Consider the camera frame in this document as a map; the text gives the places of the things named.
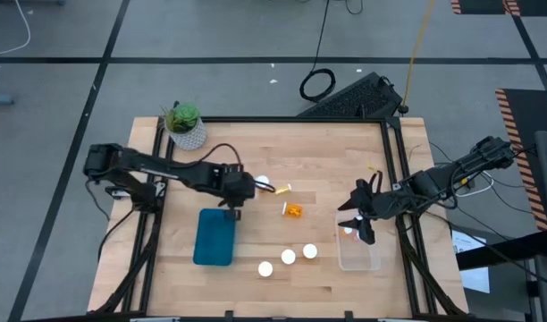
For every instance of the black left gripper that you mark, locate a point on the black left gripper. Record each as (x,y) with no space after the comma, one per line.
(233,185)

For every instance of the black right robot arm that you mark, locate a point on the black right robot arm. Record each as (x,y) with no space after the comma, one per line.
(439,181)

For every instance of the medium amber bottle white cap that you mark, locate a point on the medium amber bottle white cap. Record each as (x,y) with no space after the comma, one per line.
(293,210)

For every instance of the amber bottle orange yellow pills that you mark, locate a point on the amber bottle orange yellow pills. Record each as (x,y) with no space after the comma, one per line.
(310,251)

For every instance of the blue plastic bin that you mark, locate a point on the blue plastic bin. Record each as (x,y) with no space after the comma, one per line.
(213,243)

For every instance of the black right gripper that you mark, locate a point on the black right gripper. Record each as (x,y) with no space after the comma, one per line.
(385,203)

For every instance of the white round cap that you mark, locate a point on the white round cap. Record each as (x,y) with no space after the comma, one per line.
(288,256)
(265,268)

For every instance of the small yellow bottle white cap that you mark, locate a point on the small yellow bottle white cap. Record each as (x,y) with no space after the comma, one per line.
(282,189)

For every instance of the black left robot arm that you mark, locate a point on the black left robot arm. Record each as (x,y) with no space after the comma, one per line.
(135,163)

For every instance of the succulent in white pot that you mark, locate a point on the succulent in white pot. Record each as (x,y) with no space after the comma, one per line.
(184,118)

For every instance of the clear plastic bin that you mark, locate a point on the clear plastic bin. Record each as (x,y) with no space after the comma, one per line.
(360,259)

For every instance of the white paper sheet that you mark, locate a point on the white paper sheet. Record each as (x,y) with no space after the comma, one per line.
(472,277)

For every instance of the black mat orange striped edge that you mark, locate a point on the black mat orange striped edge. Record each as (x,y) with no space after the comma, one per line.
(532,112)
(537,6)
(479,5)

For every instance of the black floor beam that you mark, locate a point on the black floor beam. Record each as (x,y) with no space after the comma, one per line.
(501,252)

